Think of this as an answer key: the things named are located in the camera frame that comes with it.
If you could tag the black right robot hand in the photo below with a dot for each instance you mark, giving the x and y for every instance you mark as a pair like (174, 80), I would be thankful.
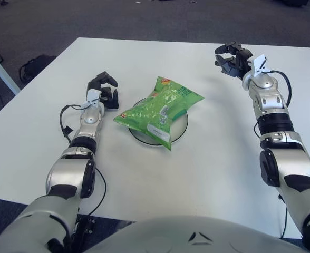
(239, 63)

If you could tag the black chair caster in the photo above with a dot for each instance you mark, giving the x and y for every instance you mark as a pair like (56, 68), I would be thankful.
(3, 2)

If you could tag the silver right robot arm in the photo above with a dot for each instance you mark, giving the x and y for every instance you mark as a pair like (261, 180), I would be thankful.
(289, 163)

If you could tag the white table leg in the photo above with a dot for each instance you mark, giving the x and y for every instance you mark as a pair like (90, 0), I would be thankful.
(2, 72)

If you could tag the black backpack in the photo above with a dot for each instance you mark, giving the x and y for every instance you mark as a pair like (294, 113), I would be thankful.
(36, 66)

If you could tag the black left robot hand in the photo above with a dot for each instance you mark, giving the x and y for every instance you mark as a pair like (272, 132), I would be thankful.
(110, 98)

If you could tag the black bulky floor item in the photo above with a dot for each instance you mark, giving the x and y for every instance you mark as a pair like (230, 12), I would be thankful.
(293, 2)

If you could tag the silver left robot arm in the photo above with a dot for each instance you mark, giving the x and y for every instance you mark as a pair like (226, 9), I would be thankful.
(68, 176)

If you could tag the white plate with black rim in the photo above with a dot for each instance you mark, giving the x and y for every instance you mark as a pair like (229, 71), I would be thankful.
(180, 124)

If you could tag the white robot torso shell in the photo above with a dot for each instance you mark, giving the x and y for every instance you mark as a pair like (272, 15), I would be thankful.
(157, 237)

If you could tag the green snack chip bag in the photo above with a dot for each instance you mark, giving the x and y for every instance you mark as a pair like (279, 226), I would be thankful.
(157, 110)

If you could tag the black bolted mounting plate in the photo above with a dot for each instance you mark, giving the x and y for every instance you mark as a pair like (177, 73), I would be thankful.
(87, 226)

